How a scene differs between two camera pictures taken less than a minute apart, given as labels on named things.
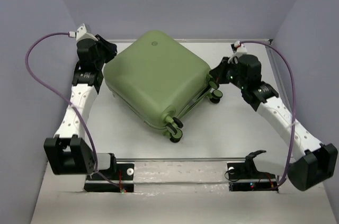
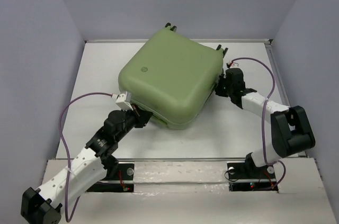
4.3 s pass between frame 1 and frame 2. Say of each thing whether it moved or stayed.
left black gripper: moved
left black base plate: stayed
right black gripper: moved
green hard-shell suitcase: moved
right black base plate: stayed
